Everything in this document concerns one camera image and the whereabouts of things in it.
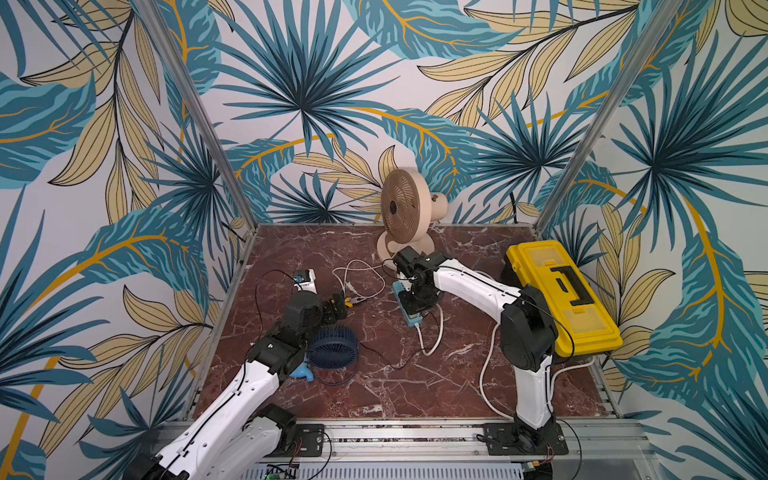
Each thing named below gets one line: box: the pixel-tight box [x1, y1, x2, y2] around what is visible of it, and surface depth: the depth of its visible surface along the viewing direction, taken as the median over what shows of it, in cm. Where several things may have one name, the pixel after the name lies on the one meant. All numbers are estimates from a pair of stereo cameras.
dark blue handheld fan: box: [307, 325, 360, 386], surface depth 83 cm
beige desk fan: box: [377, 167, 448, 267], surface depth 90 cm
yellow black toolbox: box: [506, 240, 624, 356], surface depth 83 cm
